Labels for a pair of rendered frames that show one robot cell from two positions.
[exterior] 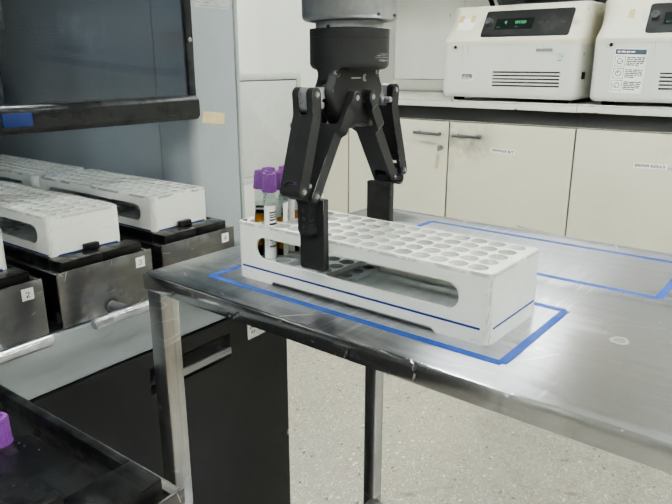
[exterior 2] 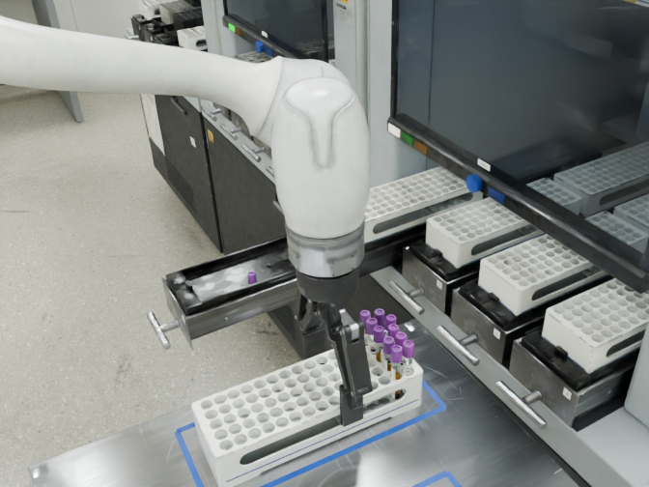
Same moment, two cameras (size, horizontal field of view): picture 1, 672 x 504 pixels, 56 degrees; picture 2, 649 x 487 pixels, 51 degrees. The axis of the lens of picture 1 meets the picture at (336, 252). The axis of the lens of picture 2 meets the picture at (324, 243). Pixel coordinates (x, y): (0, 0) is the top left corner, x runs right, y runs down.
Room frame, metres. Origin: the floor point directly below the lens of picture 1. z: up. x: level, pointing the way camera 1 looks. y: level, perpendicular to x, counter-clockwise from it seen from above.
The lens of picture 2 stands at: (0.92, -0.60, 1.54)
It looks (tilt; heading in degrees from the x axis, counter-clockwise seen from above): 34 degrees down; 116
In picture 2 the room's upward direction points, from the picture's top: 3 degrees counter-clockwise
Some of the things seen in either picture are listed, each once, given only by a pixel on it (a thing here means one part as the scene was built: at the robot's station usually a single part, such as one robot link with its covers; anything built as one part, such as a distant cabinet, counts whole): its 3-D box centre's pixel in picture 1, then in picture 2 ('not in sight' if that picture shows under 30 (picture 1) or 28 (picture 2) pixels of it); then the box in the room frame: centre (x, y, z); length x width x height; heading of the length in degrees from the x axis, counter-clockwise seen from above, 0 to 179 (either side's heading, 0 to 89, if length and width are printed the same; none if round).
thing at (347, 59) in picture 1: (349, 77); (327, 290); (0.63, -0.01, 1.03); 0.08 x 0.07 x 0.09; 141
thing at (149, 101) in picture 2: not in sight; (148, 111); (-0.90, 1.50, 0.43); 0.27 x 0.02 x 0.36; 143
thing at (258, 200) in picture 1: (259, 221); (379, 340); (0.66, 0.08, 0.88); 0.02 x 0.02 x 0.11
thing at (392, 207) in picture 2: not in sight; (409, 204); (0.56, 0.53, 0.83); 0.30 x 0.10 x 0.06; 53
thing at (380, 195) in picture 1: (379, 213); (352, 402); (0.67, -0.05, 0.89); 0.03 x 0.01 x 0.07; 51
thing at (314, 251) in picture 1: (314, 233); (314, 351); (0.59, 0.02, 0.89); 0.03 x 0.01 x 0.07; 51
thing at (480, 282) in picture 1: (375, 262); (310, 403); (0.61, -0.04, 0.85); 0.30 x 0.10 x 0.06; 51
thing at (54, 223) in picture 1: (26, 218); (563, 262); (0.87, 0.43, 0.83); 0.30 x 0.10 x 0.06; 53
